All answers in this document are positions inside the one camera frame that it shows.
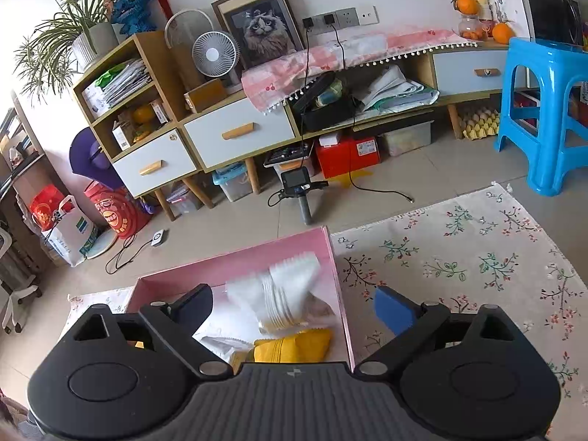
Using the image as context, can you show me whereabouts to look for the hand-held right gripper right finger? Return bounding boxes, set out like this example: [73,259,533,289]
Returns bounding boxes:
[353,286,522,376]

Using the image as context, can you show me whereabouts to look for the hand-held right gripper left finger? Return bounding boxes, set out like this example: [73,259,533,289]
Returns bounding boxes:
[69,283,233,379]

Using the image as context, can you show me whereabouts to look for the pink cardboard box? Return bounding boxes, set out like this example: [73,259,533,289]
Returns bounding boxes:
[126,226,356,374]

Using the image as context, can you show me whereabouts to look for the white patterned snack packet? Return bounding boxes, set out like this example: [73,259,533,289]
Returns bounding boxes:
[226,252,341,334]

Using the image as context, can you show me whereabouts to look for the yellow ridged snack packet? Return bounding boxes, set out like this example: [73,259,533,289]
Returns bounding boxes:
[230,328,334,375]

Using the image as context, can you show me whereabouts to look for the small clear storage box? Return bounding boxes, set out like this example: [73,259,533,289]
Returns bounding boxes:
[166,181,203,214]

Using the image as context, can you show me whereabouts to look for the round white board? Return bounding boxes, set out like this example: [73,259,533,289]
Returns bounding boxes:
[85,230,119,260]

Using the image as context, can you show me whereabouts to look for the red printed sack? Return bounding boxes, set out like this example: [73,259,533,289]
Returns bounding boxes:
[83,181,152,240]

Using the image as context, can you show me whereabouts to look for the blue lidded storage box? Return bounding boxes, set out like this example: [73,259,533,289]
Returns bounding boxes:
[212,162,255,202]

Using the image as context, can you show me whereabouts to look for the white shopping bag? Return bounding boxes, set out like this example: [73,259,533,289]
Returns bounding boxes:
[41,195,99,267]

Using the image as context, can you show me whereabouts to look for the low wooden cabinet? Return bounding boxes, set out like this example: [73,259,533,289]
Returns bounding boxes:
[179,39,527,208]

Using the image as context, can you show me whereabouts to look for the white drawer with round lock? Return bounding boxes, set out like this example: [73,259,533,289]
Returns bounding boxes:
[111,129,198,198]

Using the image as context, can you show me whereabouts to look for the red cardboard box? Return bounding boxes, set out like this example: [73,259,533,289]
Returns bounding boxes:
[315,137,382,179]

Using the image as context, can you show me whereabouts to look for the white chair base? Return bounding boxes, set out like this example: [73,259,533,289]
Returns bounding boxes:
[0,230,40,334]

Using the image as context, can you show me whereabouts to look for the red gift bag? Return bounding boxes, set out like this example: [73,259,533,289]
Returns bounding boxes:
[30,184,74,233]

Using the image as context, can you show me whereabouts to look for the black flat device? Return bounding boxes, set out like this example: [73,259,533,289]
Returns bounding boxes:
[263,143,315,178]

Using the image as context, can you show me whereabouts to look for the small white box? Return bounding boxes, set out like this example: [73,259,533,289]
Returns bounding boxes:
[112,119,136,151]

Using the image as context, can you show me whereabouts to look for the wide white drawer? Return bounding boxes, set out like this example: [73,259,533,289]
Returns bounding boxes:
[184,98,297,170]

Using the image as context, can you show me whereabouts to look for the black bag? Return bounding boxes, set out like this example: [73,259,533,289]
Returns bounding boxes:
[288,71,361,132]

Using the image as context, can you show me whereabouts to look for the yellow egg tray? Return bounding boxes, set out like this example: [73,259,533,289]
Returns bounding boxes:
[459,108,501,141]

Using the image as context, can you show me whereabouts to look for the brown cardboard box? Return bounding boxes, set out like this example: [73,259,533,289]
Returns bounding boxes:
[184,78,229,113]

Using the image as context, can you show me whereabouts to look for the pile of white bags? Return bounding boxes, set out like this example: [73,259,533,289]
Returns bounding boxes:
[361,65,439,113]

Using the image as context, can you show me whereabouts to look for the black metal rack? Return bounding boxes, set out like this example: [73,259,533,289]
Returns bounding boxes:
[0,94,60,281]

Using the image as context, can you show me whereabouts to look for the white carton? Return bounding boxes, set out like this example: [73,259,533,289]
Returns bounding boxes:
[83,80,111,118]

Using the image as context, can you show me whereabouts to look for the stack of papers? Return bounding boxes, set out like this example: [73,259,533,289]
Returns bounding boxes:
[94,57,152,108]

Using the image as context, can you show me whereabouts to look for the wooden shelf cabinet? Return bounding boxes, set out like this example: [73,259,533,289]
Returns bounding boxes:
[72,32,205,222]

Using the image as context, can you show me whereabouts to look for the small white drawer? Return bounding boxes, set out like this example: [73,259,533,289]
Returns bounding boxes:
[432,48,510,97]

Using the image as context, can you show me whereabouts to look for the small white fan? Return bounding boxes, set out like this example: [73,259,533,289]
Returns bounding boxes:
[192,31,242,88]

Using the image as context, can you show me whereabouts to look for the pink checked cloth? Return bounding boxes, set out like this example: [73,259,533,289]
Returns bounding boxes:
[241,28,478,113]

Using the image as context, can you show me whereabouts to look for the large white fan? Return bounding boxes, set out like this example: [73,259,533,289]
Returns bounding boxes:
[164,8,216,89]

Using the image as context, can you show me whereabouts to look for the framed cat picture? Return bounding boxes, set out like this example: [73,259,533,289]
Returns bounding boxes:
[211,0,306,71]

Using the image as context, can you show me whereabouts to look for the potted spider plant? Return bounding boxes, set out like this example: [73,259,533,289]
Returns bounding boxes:
[14,0,139,102]

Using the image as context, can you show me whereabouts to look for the blue plastic stool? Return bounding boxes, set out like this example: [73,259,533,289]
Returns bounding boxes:
[494,37,588,196]

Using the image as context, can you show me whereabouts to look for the glass jar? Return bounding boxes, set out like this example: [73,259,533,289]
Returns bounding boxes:
[459,14,488,42]

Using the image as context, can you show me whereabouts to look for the blue plush toy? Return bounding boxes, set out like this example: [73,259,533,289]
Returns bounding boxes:
[110,0,157,35]

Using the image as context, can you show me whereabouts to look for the white microwave oven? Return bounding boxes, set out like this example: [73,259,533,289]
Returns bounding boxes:
[487,0,584,47]

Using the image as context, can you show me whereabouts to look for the white charger with cable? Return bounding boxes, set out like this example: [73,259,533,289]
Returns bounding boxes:
[105,230,168,275]

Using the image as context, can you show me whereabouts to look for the black handheld camera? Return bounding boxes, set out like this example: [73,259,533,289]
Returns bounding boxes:
[268,170,329,226]

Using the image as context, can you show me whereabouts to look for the wall socket panel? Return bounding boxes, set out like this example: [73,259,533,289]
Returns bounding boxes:
[302,6,380,33]

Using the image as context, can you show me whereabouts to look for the black power cable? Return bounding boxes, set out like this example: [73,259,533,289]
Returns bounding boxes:
[294,17,315,168]
[323,14,414,204]

